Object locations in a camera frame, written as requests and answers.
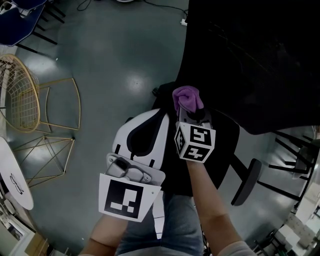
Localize long black floor cable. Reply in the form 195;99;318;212
143;0;188;16

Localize black eyeglasses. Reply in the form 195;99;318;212
9;173;25;196

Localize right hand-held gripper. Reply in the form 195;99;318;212
174;107;216;164

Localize purple cloth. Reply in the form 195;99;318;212
172;85;204;117

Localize person's left forearm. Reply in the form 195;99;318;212
82;213;128;256

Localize person's right forearm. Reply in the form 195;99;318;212
186;158;242;256

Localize black cable with adapter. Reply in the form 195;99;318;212
76;0;94;12

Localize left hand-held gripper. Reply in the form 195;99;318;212
98;108;171;222

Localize gold wire chair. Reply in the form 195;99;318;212
0;53;82;135

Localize white round side table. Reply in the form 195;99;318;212
0;136;76;211

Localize person's white shirt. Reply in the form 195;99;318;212
217;241;258;256

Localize black mesh office chair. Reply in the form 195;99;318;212
151;0;320;207

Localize person's blue jeans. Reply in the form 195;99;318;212
116;191;203;256

